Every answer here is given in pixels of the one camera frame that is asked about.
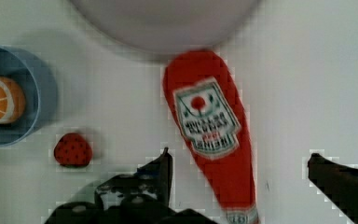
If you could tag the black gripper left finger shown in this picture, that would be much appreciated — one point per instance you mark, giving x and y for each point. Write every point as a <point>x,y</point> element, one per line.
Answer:
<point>140,198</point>

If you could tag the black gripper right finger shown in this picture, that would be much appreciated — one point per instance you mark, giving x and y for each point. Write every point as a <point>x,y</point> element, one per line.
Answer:
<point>339,183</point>

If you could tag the red plush ketchup bottle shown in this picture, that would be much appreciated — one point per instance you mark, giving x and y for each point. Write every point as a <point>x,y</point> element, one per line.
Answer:
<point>207,109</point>

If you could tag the small red plush strawberry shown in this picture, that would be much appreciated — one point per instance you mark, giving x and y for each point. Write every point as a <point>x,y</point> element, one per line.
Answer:
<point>73,150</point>

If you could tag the plush orange slice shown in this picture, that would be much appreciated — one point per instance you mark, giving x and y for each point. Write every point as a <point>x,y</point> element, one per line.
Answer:
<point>12,101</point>

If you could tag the grey oval plate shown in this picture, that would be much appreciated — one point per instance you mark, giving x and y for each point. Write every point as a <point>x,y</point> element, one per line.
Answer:
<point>166,26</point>

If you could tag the blue bowl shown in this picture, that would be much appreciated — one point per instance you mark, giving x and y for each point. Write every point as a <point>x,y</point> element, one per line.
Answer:
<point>40,90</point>

